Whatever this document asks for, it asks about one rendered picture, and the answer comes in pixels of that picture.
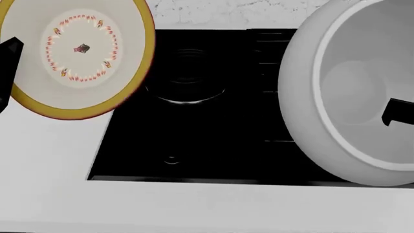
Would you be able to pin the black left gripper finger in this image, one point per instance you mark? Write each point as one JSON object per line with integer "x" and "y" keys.
{"x": 8, "y": 70}

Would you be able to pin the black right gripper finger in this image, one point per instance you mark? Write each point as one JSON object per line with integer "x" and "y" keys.
{"x": 399, "y": 110}

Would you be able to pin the yellow-rimmed patterned white bowl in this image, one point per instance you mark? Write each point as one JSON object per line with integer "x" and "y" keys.
{"x": 81, "y": 80}

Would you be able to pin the plain white bowl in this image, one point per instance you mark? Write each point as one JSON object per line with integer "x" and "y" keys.
{"x": 323, "y": 126}

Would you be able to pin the black bowl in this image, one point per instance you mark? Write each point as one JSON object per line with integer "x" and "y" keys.
{"x": 186, "y": 77}

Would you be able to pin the black sink basin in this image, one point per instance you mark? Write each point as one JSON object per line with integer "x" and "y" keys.
{"x": 200, "y": 150}

